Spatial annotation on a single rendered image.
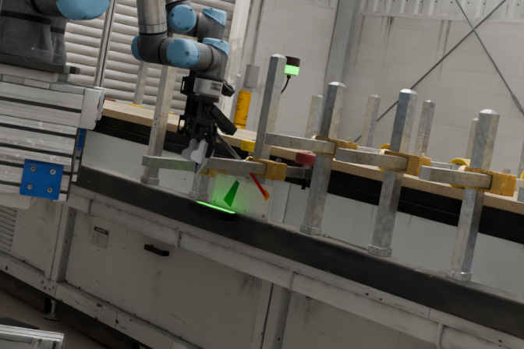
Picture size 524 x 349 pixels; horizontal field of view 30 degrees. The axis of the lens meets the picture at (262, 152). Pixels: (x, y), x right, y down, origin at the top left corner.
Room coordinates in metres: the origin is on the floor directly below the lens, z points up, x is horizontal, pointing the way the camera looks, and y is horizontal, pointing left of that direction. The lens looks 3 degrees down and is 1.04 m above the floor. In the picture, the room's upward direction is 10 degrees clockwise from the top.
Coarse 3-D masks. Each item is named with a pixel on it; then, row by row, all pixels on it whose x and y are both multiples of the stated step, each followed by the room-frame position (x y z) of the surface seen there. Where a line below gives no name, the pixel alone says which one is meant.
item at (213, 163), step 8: (208, 160) 2.66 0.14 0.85; (216, 160) 2.68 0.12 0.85; (224, 160) 2.70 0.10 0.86; (232, 160) 2.72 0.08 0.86; (240, 160) 2.76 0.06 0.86; (216, 168) 2.68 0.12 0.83; (224, 168) 2.70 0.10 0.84; (232, 168) 2.72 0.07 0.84; (240, 168) 2.74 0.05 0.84; (248, 168) 2.76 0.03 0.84; (256, 168) 2.78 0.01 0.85; (264, 168) 2.81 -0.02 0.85; (288, 168) 2.87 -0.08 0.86; (296, 168) 2.89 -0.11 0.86; (304, 168) 2.92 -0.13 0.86; (288, 176) 2.87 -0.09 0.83; (296, 176) 2.90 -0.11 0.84; (304, 176) 2.92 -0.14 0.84
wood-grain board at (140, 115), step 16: (112, 112) 3.79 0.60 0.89; (128, 112) 3.82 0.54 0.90; (144, 112) 4.17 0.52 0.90; (176, 128) 3.49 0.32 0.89; (240, 144) 3.23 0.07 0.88; (336, 160) 2.92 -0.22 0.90; (368, 176) 2.82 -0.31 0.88; (432, 192) 2.65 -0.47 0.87; (448, 192) 2.61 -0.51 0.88; (512, 208) 2.47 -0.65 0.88
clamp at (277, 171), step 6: (258, 162) 2.83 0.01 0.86; (264, 162) 2.82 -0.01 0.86; (270, 162) 2.80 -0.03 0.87; (270, 168) 2.80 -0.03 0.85; (276, 168) 2.79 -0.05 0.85; (282, 168) 2.81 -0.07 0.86; (258, 174) 2.83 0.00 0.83; (264, 174) 2.81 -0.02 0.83; (270, 174) 2.79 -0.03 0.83; (276, 174) 2.79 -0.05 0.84; (282, 174) 2.81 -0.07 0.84; (276, 180) 2.80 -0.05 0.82; (282, 180) 2.81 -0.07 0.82
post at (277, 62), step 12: (276, 60) 2.85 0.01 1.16; (276, 72) 2.84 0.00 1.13; (276, 84) 2.85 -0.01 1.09; (264, 96) 2.86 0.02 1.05; (276, 96) 2.85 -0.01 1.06; (264, 108) 2.86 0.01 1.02; (276, 108) 2.86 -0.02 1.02; (264, 120) 2.85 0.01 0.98; (264, 132) 2.84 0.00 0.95; (264, 144) 2.85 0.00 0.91; (264, 156) 2.85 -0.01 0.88; (252, 180) 2.85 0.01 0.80; (264, 180) 2.86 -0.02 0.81
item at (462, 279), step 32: (128, 192) 3.25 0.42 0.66; (160, 192) 3.12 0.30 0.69; (192, 192) 3.04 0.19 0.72; (192, 224) 2.99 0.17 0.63; (224, 224) 2.88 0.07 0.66; (256, 224) 2.79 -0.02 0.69; (288, 256) 2.68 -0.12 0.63; (320, 256) 2.59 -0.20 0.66; (352, 256) 2.51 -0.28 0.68; (384, 256) 2.48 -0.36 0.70; (384, 288) 2.42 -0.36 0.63; (416, 288) 2.35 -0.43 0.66; (448, 288) 2.29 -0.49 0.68; (480, 288) 2.24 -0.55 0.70; (480, 320) 2.22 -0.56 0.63; (512, 320) 2.16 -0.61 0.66
